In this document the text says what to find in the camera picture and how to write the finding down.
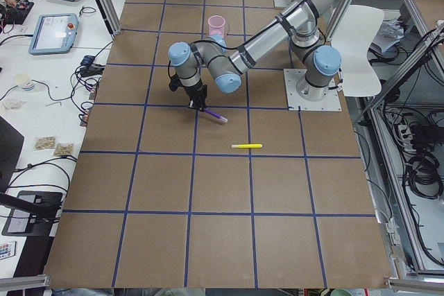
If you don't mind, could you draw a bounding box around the white paper cup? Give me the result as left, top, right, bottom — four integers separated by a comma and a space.
14, 73, 35, 92

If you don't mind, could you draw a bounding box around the white plastic chair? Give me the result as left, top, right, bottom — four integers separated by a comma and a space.
331, 5, 384, 97

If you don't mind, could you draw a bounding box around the near teach pendant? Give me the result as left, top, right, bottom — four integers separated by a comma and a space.
28, 13, 78, 55

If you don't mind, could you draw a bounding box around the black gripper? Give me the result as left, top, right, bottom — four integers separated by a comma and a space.
184, 81, 207, 112

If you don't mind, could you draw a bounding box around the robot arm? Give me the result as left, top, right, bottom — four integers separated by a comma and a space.
168, 0, 342, 112

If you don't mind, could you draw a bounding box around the pink mesh cup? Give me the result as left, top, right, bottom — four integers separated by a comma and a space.
207, 15, 226, 37

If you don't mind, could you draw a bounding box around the purple marker pen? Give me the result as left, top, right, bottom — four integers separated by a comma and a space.
204, 108, 228, 123

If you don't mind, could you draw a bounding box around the yellow marker pen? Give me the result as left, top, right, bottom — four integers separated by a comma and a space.
230, 143, 263, 149

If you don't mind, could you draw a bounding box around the small blue device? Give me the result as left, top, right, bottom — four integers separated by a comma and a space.
80, 55, 95, 67

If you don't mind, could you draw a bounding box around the black camera stand base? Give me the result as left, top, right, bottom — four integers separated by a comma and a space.
1, 191, 62, 236

